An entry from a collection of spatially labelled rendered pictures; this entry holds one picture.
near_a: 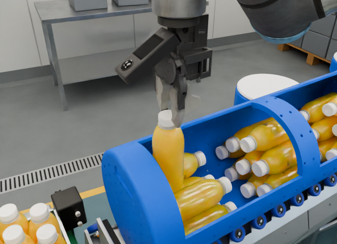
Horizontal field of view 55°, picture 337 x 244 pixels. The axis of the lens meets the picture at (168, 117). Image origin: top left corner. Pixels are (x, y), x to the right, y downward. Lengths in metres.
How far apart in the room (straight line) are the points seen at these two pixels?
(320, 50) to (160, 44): 3.98
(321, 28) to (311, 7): 3.90
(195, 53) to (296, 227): 0.66
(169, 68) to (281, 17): 0.20
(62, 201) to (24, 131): 2.26
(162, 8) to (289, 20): 0.19
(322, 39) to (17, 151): 3.56
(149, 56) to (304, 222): 0.74
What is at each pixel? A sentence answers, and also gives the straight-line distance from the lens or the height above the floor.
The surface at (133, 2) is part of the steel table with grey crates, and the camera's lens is 3.28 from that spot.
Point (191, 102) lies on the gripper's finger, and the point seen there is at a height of 1.35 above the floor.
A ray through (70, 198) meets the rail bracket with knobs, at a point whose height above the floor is 1.00.
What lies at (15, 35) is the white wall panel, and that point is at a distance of 3.94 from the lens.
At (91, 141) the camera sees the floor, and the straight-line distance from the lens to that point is 2.84.
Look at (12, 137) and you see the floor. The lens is 3.12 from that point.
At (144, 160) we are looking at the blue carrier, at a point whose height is 1.23.
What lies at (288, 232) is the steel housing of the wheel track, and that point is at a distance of 1.05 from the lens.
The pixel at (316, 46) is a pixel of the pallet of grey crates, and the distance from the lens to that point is 4.49.
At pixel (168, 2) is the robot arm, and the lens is 0.53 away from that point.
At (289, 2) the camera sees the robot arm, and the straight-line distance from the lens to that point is 0.51.
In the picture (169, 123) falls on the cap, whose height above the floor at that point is 1.30.
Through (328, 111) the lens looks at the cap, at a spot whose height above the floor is 1.14.
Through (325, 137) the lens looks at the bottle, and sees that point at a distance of 1.12.
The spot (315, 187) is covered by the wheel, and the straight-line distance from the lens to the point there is 1.06.
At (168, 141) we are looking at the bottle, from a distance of 0.64.
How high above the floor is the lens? 1.65
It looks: 32 degrees down
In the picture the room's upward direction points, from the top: straight up
